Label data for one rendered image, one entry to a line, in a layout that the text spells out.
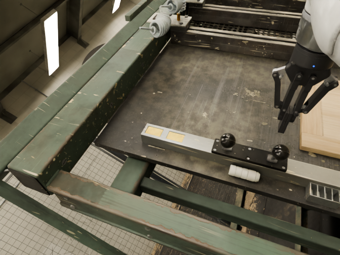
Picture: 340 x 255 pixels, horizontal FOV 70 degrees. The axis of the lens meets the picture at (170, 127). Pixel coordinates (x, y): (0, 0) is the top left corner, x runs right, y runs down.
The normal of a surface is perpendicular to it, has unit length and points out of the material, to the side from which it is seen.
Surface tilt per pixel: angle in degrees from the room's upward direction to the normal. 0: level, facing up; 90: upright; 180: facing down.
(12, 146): 90
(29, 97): 90
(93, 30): 90
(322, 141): 60
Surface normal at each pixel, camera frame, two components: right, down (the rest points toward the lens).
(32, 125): 0.43, -0.47
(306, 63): -0.61, 0.60
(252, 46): -0.35, 0.70
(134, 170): -0.04, -0.68
